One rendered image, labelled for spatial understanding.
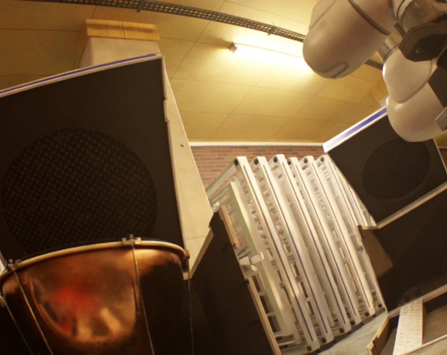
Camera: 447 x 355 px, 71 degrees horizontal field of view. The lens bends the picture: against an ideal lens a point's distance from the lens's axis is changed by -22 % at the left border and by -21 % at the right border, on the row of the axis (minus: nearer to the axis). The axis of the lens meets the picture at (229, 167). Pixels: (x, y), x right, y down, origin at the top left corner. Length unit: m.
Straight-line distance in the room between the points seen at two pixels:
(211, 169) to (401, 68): 4.92
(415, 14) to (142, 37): 3.00
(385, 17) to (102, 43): 2.79
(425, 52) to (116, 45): 2.89
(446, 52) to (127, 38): 2.99
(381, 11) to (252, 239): 3.00
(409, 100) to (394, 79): 0.06
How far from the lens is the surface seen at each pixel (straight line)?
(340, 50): 0.62
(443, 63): 0.55
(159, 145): 1.74
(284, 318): 3.37
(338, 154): 3.26
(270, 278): 3.39
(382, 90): 6.49
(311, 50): 0.65
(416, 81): 0.83
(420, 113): 0.83
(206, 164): 5.60
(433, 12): 0.54
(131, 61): 1.58
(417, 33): 0.49
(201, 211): 2.55
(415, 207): 3.86
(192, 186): 2.60
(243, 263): 1.16
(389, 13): 0.59
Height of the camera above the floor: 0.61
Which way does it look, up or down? 22 degrees up
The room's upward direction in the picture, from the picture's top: 21 degrees counter-clockwise
